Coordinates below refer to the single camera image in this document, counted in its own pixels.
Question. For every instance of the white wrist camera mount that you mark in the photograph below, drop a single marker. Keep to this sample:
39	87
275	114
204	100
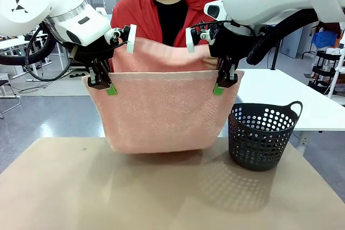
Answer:
189	40
132	38

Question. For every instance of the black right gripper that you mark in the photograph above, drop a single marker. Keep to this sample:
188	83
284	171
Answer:
226	47

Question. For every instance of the pink towel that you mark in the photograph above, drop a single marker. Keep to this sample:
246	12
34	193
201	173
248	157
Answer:
161	106

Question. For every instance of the large white table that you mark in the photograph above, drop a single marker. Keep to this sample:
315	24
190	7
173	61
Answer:
283	92

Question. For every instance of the black perforated plastic basket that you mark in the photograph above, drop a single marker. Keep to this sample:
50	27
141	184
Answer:
258	146

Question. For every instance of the black metal frame chair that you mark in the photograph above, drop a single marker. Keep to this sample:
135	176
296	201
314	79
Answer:
8	84

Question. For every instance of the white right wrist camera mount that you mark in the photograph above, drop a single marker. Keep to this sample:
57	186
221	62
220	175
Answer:
189	40

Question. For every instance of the blue cloth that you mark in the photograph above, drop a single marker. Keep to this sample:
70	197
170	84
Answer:
323	38

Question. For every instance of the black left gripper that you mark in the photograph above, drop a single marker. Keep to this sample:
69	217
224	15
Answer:
94	52

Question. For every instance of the black utility cart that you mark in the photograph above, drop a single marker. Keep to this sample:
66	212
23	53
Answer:
323	71

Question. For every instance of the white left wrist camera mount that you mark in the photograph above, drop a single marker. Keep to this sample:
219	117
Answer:
132	38

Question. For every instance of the red jacket person left hand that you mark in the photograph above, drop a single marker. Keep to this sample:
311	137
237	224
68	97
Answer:
210	63

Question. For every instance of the person in red jacket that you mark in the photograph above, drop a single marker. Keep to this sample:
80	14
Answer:
140	14

